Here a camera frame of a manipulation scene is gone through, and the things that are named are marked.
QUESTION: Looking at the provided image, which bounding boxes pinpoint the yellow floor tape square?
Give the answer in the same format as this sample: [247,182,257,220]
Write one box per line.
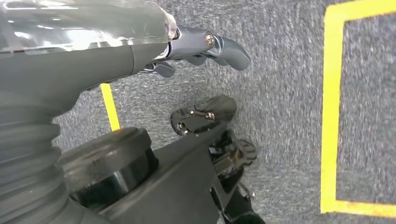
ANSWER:
[319,0,396,219]
[99,83,122,133]

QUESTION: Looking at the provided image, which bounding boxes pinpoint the robot's own black legs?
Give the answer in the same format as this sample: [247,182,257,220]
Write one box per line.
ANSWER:
[58,94,267,224]

